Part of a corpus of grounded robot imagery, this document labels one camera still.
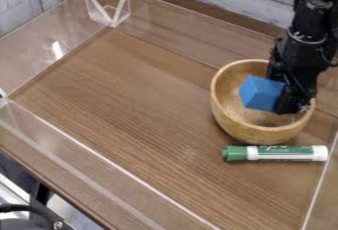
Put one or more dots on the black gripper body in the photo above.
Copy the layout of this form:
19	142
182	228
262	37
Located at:
307	57

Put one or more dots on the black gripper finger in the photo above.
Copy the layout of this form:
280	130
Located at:
276	71
293	100

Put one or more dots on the blue foam block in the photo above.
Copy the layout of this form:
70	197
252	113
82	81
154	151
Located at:
260	93

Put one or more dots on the brown wooden bowl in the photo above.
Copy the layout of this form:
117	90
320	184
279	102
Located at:
250	126

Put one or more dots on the green Expo marker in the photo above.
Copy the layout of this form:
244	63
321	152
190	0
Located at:
279	152

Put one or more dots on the clear acrylic tray wall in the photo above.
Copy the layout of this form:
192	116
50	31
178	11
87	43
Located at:
106	117

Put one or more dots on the black metal bracket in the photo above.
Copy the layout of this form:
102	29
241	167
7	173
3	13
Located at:
57	222

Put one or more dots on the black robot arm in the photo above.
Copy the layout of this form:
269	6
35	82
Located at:
316	19

